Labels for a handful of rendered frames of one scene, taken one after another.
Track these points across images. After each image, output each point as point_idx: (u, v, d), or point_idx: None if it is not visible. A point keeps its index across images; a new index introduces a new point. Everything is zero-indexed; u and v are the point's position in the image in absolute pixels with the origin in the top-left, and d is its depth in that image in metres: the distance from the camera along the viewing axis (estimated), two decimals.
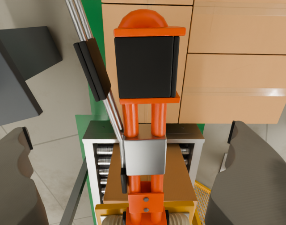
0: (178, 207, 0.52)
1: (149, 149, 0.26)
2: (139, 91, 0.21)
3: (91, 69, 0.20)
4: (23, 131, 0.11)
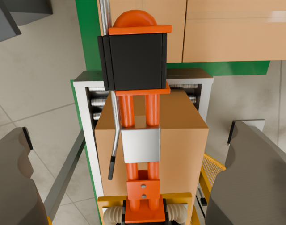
0: (177, 198, 0.54)
1: (144, 138, 0.29)
2: (132, 83, 0.24)
3: (108, 61, 0.22)
4: (23, 131, 0.11)
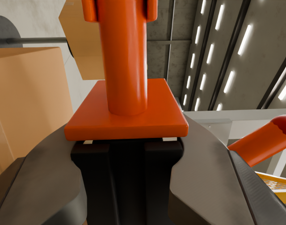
0: None
1: None
2: None
3: None
4: None
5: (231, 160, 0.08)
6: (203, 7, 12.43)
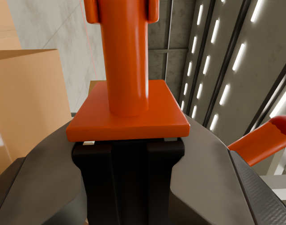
0: None
1: None
2: None
3: None
4: None
5: (231, 160, 0.08)
6: (199, 18, 12.82)
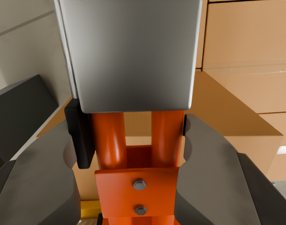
0: None
1: (143, 4, 0.08)
2: None
3: None
4: None
5: (240, 163, 0.08)
6: None
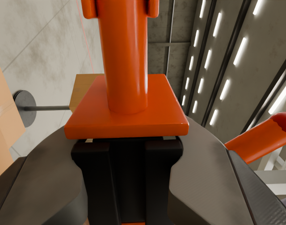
0: None
1: None
2: None
3: None
4: None
5: (229, 160, 0.08)
6: (201, 11, 12.54)
